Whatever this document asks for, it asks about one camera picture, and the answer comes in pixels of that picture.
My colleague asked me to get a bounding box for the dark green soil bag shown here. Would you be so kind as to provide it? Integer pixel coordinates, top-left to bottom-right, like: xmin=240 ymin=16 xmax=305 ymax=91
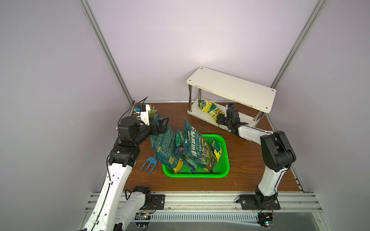
xmin=150 ymin=125 xmax=184 ymax=174

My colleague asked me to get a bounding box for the small green yellow fertilizer packet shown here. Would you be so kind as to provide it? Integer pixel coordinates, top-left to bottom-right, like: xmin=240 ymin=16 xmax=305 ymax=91
xmin=212 ymin=139 xmax=223 ymax=162

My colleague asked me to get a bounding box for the green yellow large fertilizer bag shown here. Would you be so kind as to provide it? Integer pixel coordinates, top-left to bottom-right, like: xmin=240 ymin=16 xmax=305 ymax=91
xmin=183 ymin=119 xmax=218 ymax=173

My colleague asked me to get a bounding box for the colourful flower fertilizer bag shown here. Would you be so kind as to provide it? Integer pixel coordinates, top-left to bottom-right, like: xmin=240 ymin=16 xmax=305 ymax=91
xmin=175 ymin=129 xmax=197 ymax=174

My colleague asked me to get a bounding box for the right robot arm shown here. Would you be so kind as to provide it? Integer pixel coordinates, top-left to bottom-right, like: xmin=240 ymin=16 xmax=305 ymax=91
xmin=216 ymin=104 xmax=296 ymax=210

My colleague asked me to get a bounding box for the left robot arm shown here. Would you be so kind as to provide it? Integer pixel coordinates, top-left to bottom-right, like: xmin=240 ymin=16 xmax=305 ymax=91
xmin=82 ymin=116 xmax=169 ymax=231

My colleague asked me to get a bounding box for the white two-tier shelf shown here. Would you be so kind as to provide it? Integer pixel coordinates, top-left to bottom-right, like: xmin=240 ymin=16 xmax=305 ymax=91
xmin=187 ymin=67 xmax=276 ymax=144

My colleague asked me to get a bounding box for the left yellow green fertilizer packet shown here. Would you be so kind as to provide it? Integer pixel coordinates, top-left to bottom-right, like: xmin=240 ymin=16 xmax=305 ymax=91
xmin=198 ymin=99 xmax=217 ymax=113

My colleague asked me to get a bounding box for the potted lavender plant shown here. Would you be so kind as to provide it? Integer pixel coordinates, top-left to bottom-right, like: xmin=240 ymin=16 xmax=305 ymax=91
xmin=148 ymin=106 xmax=158 ymax=119

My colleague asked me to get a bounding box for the green plastic basket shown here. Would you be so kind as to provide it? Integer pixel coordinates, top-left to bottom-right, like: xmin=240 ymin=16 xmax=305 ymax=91
xmin=162 ymin=134 xmax=230 ymax=179

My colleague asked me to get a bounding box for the aluminium corner profile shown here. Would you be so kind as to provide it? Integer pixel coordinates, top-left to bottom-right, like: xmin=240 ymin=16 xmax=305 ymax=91
xmin=80 ymin=0 xmax=135 ymax=105

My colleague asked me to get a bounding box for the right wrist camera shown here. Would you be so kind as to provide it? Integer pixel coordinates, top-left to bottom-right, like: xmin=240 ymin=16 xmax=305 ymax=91
xmin=226 ymin=103 xmax=235 ymax=110

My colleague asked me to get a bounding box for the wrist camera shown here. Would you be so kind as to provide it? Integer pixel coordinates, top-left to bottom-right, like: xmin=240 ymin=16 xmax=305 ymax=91
xmin=226 ymin=103 xmax=235 ymax=110
xmin=133 ymin=104 xmax=150 ymax=125

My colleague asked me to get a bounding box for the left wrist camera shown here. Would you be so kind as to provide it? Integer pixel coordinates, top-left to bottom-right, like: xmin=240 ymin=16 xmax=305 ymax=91
xmin=133 ymin=104 xmax=150 ymax=125

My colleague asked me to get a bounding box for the teal garden fork yellow handle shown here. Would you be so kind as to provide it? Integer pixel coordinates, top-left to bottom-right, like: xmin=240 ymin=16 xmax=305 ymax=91
xmin=140 ymin=157 xmax=158 ymax=175

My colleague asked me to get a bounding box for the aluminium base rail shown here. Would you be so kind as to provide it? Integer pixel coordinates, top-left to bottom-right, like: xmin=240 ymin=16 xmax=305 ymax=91
xmin=79 ymin=187 xmax=331 ymax=231

